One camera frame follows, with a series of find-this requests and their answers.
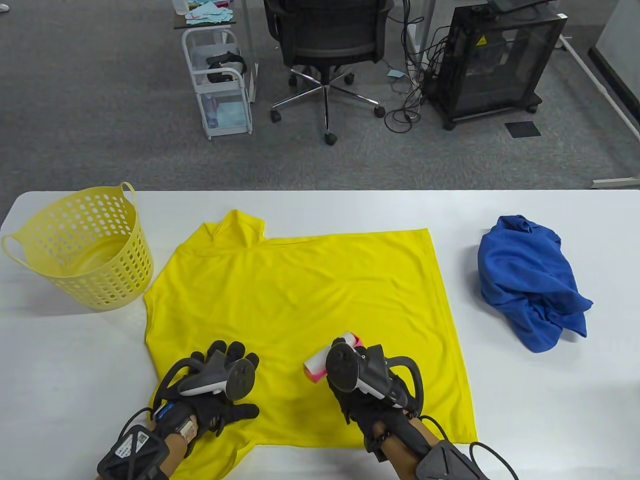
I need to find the person's right hand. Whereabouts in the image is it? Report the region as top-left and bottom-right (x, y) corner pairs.
(325, 338), (425, 453)

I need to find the person's left hand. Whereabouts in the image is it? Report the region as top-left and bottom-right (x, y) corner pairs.
(150, 341), (261, 442)

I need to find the pink lint roller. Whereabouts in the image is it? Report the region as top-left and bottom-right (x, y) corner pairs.
(302, 331), (363, 385)

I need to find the yellow t-shirt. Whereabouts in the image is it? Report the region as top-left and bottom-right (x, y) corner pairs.
(144, 210), (478, 473)

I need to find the blue t-shirt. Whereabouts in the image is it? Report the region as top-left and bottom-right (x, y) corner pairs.
(477, 215), (595, 353)

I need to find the person's right forearm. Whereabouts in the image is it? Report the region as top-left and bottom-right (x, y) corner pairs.
(380, 420), (441, 480)

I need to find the grey left hand controller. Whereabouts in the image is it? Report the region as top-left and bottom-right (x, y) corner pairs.
(150, 350), (257, 406)

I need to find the yellow perforated plastic basket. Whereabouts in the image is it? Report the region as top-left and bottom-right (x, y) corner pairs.
(1, 182), (155, 312)

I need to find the light blue packet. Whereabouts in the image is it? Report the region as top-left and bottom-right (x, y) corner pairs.
(207, 102), (248, 128)

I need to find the white rolling cart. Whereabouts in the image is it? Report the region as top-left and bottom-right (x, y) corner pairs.
(181, 27), (254, 141)

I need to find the black floor plate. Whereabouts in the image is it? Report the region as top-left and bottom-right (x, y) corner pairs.
(504, 121), (543, 138)

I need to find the white floor foot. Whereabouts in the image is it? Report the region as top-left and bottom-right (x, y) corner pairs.
(591, 177), (640, 190)

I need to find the black headset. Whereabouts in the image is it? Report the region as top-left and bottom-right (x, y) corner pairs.
(206, 52), (248, 84)

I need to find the white desk leg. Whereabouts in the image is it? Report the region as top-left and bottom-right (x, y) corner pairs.
(406, 0), (436, 83)
(240, 0), (261, 103)

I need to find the black cabinet on wheels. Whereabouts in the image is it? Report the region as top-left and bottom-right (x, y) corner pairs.
(425, 5), (568, 132)

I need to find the black office chair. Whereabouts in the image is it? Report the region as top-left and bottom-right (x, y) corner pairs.
(263, 0), (396, 147)

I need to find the pile of light blue cloths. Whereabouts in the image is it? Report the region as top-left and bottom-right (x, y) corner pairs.
(185, 0), (236, 25)

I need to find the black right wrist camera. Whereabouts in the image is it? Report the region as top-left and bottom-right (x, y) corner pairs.
(415, 440), (491, 480)

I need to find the tangle of black cables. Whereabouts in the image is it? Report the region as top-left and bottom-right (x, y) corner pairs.
(385, 0), (451, 135)

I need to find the white desk frame rail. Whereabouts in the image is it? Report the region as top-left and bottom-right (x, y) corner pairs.
(557, 34), (640, 143)

